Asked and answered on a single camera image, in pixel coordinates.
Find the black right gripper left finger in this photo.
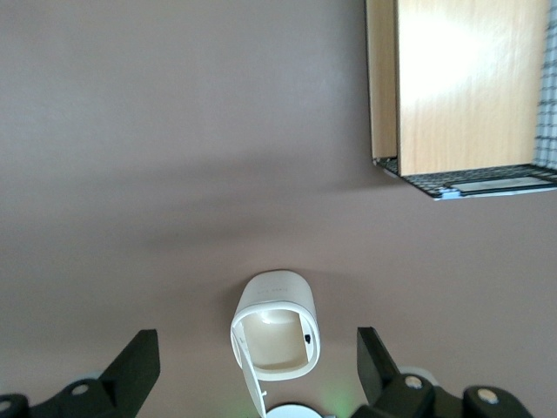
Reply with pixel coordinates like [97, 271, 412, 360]
[0, 328, 161, 418]

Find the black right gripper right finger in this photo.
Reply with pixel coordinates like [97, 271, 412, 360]
[352, 326, 535, 418]

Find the cream trash can lid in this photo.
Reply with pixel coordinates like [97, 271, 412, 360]
[232, 324, 270, 418]

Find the cream plastic trash can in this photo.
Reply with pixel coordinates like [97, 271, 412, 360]
[229, 268, 322, 383]

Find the brown table cloth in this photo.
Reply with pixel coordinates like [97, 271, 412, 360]
[0, 0, 557, 418]

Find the wooden shelf board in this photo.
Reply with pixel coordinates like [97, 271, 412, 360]
[364, 0, 399, 158]
[394, 0, 548, 178]

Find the wooden wire basket shelf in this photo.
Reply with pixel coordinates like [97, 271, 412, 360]
[372, 0, 557, 204]

